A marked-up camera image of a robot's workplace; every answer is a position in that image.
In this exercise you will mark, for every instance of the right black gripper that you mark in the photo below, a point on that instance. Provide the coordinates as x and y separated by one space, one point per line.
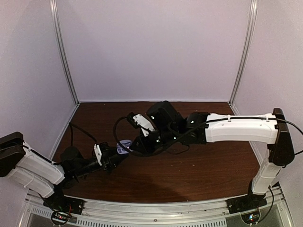
144 148

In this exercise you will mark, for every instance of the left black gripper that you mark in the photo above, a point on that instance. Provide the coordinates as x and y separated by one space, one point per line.
113 162

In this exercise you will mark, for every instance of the blue oval case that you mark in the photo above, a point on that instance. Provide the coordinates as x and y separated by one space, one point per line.
123 146

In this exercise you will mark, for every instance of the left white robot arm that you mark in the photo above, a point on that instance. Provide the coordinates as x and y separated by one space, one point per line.
21 163

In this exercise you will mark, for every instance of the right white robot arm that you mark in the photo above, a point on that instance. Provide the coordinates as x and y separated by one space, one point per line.
164 126

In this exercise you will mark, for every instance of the left circuit board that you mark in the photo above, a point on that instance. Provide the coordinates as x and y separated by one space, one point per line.
60 218

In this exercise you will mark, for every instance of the circuit board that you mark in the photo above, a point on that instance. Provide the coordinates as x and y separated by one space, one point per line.
60 218
250 218

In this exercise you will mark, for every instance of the right circuit board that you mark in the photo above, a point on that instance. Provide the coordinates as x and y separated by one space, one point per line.
250 218

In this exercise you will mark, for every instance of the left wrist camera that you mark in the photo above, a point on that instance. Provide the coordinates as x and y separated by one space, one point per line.
99 150

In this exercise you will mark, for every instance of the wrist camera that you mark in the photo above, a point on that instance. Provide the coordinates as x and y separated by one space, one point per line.
139 121
99 150

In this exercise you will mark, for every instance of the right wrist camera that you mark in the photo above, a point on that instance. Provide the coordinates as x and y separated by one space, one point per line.
139 121

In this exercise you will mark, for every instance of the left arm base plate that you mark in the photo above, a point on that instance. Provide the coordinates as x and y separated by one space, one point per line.
63 203

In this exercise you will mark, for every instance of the front aluminium rail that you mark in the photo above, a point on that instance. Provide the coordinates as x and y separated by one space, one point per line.
209 213

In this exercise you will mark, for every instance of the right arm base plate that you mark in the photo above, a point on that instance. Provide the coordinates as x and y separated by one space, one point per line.
241 204

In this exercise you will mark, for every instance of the left aluminium frame post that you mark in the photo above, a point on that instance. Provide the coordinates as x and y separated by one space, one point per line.
62 52

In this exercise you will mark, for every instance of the aluminium frame post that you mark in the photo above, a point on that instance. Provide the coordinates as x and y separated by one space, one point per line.
252 17
62 52

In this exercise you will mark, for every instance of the right aluminium frame post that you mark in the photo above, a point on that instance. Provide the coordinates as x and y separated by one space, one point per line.
252 17

